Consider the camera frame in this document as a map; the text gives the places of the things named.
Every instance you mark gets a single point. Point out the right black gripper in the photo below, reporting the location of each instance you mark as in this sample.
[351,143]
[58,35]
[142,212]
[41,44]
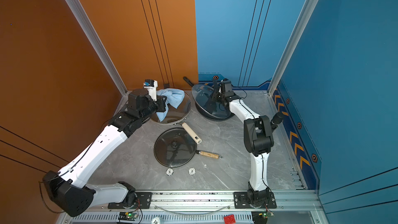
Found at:
[216,92]

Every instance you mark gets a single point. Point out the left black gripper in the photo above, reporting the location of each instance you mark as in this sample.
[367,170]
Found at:
[161,103]

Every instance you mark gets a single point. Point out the light blue microfibre cloth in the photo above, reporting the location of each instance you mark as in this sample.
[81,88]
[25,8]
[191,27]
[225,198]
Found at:
[174,97]

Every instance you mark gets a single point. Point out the large glass pot lid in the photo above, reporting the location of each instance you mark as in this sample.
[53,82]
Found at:
[184,107]

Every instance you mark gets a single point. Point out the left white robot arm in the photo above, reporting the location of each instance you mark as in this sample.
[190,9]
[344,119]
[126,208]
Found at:
[69,188]

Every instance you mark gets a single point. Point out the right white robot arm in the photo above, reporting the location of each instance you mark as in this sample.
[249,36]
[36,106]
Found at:
[258,140]

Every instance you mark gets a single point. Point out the white round marker five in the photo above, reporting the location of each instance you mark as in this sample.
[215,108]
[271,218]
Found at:
[169,172]

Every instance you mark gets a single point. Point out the white round marker one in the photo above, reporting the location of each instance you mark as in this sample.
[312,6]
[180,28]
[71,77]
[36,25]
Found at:
[192,171]

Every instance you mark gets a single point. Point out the green circuit board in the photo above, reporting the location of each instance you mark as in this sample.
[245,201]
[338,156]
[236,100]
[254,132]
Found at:
[128,217]

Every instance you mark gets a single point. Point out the white round numbered tag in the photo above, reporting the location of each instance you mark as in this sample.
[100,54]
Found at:
[156,220]

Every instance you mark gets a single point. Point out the red perforated block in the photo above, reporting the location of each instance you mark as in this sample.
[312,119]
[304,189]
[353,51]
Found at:
[229,219]

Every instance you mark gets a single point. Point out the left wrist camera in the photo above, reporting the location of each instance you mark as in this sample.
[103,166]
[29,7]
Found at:
[151,86]

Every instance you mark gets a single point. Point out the brown wok cream handle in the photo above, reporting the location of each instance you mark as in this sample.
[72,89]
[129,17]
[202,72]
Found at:
[178,119]

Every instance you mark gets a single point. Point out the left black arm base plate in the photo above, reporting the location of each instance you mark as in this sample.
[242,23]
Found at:
[136,200]

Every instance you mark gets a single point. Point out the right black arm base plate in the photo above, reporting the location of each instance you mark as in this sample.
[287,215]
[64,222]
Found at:
[264,199]

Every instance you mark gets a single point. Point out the small board with wires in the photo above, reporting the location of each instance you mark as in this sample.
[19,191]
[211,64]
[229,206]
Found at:
[266,214]

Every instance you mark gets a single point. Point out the aluminium front rail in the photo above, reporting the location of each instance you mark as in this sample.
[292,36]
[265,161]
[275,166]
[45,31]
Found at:
[226,200]

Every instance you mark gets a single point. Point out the left aluminium corner post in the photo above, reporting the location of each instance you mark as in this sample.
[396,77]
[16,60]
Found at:
[86,25]

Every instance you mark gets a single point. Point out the aluminium corner post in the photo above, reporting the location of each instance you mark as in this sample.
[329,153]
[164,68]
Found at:
[300,25]
[86,25]

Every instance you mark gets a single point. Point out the right aluminium corner post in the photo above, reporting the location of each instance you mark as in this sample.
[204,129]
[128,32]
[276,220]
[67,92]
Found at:
[300,25]

